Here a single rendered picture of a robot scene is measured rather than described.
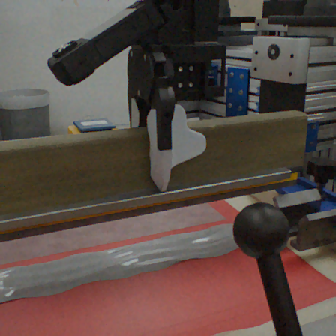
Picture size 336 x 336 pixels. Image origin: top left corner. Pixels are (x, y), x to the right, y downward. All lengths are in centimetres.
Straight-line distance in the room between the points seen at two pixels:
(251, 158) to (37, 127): 323
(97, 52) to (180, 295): 28
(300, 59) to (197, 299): 58
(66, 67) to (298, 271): 37
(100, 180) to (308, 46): 62
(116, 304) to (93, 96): 380
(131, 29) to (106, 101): 387
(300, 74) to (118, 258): 56
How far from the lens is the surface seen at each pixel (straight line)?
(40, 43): 410
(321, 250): 62
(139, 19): 41
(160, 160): 42
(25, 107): 359
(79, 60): 40
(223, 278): 54
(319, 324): 43
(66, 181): 43
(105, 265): 55
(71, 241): 62
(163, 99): 40
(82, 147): 42
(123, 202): 44
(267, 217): 21
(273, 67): 97
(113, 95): 429
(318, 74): 98
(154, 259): 56
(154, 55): 41
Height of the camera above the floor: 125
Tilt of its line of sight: 19 degrees down
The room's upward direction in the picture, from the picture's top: straight up
